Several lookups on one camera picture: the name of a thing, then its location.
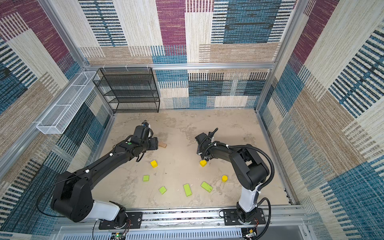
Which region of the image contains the natural wood block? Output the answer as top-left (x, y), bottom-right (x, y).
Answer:
top-left (158, 142), bottom-right (167, 148)

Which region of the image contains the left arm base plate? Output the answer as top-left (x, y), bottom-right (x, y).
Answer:
top-left (98, 212), bottom-right (143, 230)

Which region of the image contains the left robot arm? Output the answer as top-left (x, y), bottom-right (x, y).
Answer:
top-left (51, 126), bottom-right (159, 229)

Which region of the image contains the yellow cylinder block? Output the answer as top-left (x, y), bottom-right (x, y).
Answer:
top-left (222, 175), bottom-right (228, 183)

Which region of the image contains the black mesh wire shelf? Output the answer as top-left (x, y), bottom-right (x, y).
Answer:
top-left (93, 67), bottom-right (161, 114)

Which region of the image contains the long green block right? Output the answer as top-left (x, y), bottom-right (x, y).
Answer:
top-left (201, 182), bottom-right (213, 193)

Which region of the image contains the long green block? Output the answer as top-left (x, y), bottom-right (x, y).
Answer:
top-left (183, 184), bottom-right (192, 197)
top-left (201, 182), bottom-right (213, 193)

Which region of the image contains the small green block left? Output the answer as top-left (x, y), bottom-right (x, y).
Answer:
top-left (143, 175), bottom-right (150, 182)

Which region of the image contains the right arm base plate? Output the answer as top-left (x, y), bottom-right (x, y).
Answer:
top-left (219, 208), bottom-right (266, 226)

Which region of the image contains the yellow cube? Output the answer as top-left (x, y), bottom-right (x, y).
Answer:
top-left (200, 160), bottom-right (208, 167)
top-left (151, 160), bottom-right (158, 168)

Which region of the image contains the small green block tilted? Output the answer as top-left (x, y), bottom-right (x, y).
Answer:
top-left (159, 186), bottom-right (167, 195)

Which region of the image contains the aluminium front rail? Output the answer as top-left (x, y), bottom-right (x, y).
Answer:
top-left (50, 205), bottom-right (316, 240)

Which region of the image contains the long green block middle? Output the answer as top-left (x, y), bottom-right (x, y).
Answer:
top-left (183, 184), bottom-right (192, 197)

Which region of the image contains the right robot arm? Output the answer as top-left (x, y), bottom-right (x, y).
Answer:
top-left (195, 132), bottom-right (275, 224)

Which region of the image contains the white mesh wall basket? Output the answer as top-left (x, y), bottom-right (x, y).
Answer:
top-left (37, 72), bottom-right (96, 135)

